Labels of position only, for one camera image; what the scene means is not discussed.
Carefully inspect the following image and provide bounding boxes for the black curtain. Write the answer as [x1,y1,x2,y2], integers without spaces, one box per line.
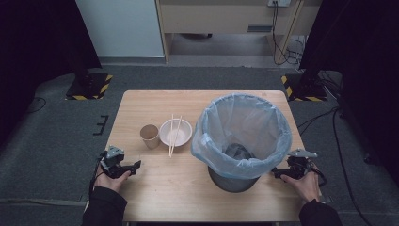
[0,0,104,147]
[298,0,399,182]

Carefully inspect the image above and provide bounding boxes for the brown paper cup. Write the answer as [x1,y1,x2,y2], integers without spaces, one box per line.
[139,123,161,150]

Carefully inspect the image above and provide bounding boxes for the wooden chopstick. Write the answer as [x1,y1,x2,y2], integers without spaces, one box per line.
[169,115,184,157]
[168,113,174,158]

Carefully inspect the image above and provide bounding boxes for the right hand-held gripper cable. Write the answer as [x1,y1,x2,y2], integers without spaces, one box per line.
[310,165,329,188]

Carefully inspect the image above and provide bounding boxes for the person's left hand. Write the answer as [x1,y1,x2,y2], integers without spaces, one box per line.
[94,165,132,193]

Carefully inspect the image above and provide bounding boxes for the beige wooden desk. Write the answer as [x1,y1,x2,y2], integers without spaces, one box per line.
[155,0,324,64]

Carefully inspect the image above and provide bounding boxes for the white disposable bowl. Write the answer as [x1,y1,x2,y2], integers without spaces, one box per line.
[158,118,194,148]

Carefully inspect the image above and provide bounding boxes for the black mesh trash bin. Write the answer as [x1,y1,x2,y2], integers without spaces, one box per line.
[206,142,262,194]

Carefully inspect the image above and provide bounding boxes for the person's right hand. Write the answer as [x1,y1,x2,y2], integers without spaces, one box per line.
[279,170,322,203]

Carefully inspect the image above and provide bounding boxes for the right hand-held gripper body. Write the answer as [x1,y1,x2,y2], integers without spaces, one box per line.
[286,148,318,180]

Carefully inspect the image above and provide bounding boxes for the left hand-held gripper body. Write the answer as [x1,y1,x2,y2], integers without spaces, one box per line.
[99,145,128,180]

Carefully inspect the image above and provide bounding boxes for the black power strip cable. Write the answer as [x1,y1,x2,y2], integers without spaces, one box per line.
[270,1,303,67]

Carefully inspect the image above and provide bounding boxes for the grey power strip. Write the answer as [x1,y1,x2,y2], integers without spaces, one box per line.
[267,0,292,8]

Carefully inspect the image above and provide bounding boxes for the black floor cable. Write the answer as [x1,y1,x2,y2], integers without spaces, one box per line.
[295,105,375,226]

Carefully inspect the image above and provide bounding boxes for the hand-held gripper cable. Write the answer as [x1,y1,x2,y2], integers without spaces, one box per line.
[310,165,329,188]
[88,152,106,196]

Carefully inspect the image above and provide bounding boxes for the trash bin with blue bag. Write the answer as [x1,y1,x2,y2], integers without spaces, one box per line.
[190,91,294,181]

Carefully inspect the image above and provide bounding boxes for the left hand-held gripper cable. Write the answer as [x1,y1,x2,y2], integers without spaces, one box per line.
[88,152,106,196]

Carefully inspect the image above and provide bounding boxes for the striped black stand base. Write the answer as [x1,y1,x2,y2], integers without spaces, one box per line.
[65,73,114,102]
[280,73,328,103]

